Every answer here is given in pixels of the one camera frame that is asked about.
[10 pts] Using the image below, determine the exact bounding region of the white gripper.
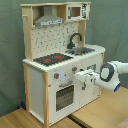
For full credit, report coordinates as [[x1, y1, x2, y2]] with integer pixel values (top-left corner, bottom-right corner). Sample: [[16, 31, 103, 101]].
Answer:
[[75, 69, 98, 84]]

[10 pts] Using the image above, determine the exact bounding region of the white oven door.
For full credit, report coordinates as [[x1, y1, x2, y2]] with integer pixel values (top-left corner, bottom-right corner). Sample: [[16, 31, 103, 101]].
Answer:
[[49, 77, 79, 125]]

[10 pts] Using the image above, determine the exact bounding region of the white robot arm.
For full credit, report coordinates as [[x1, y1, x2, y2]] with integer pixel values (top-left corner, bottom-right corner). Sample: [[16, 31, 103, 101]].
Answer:
[[75, 61, 128, 92]]

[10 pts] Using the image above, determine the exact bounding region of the wooden toy kitchen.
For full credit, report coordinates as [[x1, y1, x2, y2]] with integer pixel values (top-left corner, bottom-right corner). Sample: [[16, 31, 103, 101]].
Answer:
[[22, 2, 105, 128]]

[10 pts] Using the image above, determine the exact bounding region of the white cupboard door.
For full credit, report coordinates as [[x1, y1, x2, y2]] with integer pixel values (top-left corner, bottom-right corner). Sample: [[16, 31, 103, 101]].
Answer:
[[79, 55, 103, 108]]

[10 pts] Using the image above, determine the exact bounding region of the metal toy sink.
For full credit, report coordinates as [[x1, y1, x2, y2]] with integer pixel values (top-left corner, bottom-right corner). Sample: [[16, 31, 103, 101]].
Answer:
[[65, 47, 95, 56]]

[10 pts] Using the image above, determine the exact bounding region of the left red stove knob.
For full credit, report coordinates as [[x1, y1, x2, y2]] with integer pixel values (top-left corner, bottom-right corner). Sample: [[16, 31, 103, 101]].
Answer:
[[54, 73, 60, 79]]

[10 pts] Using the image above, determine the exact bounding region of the black toy faucet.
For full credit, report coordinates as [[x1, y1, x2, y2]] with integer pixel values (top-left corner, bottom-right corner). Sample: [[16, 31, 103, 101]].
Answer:
[[66, 32, 83, 50]]

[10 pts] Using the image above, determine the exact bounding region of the black toy stovetop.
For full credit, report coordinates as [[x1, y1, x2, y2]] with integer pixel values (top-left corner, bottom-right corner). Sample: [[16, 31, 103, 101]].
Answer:
[[34, 53, 70, 66]]

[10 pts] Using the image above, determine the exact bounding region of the toy microwave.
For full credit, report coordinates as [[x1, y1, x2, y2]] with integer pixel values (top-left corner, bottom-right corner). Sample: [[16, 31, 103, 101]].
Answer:
[[66, 3, 90, 21]]

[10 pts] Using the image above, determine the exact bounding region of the grey range hood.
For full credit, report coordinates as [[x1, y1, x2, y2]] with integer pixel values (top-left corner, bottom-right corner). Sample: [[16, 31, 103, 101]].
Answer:
[[35, 6, 64, 27]]

